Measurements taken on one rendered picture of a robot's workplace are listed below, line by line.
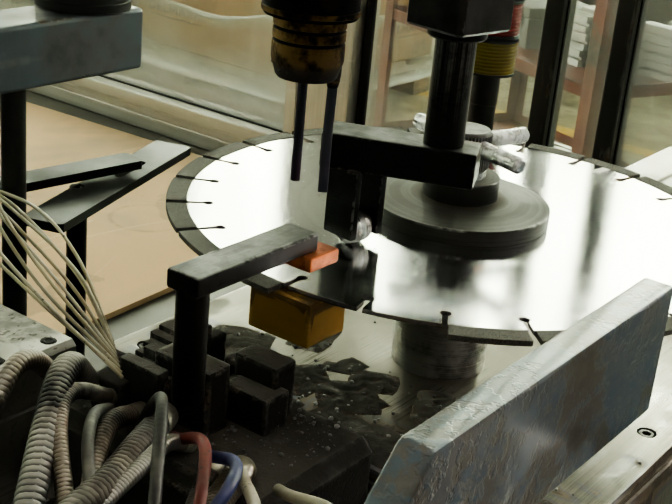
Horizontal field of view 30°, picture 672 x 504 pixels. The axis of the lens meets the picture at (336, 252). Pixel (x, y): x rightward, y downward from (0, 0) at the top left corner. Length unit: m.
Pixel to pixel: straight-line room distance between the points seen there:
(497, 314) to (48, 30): 0.31
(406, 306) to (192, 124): 0.91
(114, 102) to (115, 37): 0.81
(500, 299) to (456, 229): 0.08
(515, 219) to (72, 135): 0.86
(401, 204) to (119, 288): 0.42
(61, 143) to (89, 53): 0.71
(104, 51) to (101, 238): 0.45
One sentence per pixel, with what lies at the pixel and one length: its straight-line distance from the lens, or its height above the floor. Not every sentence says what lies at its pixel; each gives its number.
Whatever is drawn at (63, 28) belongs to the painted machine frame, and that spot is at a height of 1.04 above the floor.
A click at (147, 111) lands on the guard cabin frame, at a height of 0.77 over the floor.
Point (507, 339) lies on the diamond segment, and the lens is 0.61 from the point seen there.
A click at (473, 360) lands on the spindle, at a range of 0.79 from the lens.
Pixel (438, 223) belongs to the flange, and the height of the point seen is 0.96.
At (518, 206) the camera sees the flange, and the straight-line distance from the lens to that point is 0.76.
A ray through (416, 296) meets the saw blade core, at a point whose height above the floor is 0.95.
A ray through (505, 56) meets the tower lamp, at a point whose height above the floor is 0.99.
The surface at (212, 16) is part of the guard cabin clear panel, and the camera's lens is 1.49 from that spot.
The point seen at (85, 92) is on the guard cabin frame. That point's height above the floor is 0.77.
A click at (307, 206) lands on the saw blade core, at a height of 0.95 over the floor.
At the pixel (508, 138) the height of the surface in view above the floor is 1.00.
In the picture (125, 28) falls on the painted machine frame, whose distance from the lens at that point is 0.80.
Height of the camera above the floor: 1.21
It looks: 22 degrees down
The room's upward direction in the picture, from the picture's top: 6 degrees clockwise
